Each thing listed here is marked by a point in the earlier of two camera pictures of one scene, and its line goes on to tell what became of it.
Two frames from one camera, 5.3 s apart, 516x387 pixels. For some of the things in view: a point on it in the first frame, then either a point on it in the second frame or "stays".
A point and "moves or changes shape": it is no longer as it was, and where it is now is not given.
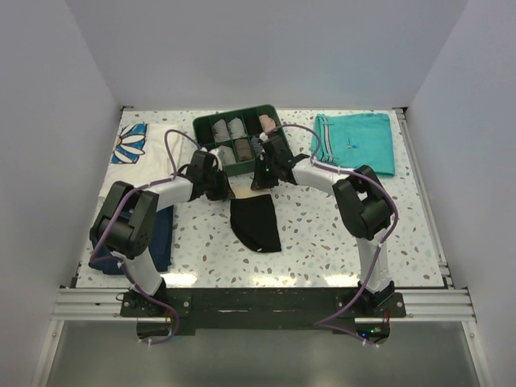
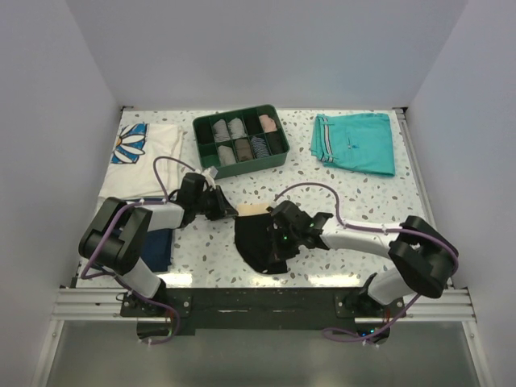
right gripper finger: [264, 176] → [280, 252]
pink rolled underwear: [267, 122] stays
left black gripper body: [216, 186] → [207, 203]
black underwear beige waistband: [253, 222] moves or changes shape
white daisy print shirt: [145, 154] stays
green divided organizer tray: [239, 134] stays
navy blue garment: [160, 248] stays
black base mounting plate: [162, 314] stays
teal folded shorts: [354, 141] stays
